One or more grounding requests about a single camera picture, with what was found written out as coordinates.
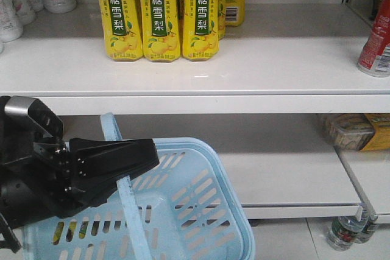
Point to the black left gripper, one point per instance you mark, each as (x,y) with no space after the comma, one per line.
(36,173)

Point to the light blue plastic basket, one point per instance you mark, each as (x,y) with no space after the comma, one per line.
(184,208)

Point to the red coke can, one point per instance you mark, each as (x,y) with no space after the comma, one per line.
(374,57)

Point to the white metal store shelving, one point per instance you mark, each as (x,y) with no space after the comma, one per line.
(255,102)

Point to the clear water bottle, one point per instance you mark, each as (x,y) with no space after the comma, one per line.
(343,232)
(368,231)

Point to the clear plastic snack box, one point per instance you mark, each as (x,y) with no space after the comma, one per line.
(350,131)

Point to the yellow snack box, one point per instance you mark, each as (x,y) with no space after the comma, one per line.
(380,138)

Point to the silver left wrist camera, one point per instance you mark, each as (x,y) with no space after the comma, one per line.
(32,114)

